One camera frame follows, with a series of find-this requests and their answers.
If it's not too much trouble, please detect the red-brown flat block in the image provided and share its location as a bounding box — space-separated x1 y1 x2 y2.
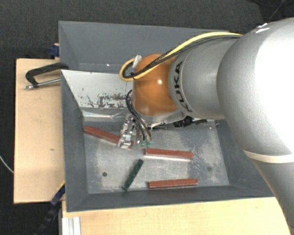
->
144 148 195 160
83 125 134 149
147 178 199 189

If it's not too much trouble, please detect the dark green flat block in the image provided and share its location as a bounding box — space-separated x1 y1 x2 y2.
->
121 159 145 192

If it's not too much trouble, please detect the grey metal bin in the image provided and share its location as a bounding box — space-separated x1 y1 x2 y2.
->
58 20 275 212

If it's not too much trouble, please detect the pale wood board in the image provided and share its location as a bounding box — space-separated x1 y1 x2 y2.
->
13 58 66 205

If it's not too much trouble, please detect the black cylinder on white bracket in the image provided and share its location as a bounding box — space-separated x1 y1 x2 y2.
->
149 116 208 130

